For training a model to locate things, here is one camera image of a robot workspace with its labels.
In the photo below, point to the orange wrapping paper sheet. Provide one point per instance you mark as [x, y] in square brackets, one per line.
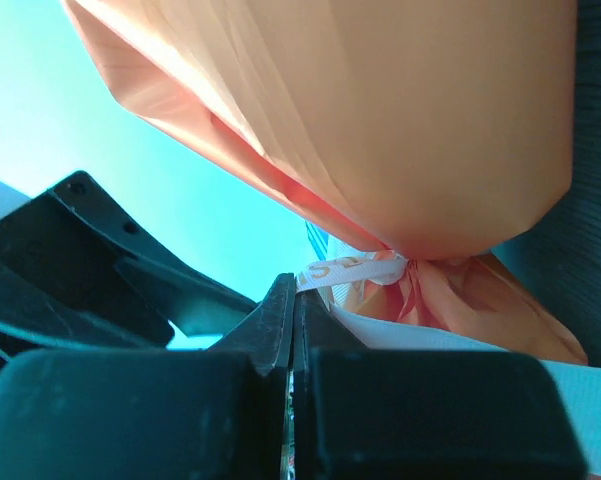
[433, 129]

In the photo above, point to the cream printed ribbon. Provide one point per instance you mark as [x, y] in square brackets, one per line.
[390, 302]

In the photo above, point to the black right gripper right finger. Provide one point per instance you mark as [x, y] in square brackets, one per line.
[364, 413]

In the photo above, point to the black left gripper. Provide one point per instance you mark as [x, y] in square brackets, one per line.
[76, 271]

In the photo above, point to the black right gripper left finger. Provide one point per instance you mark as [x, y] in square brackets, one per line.
[218, 413]

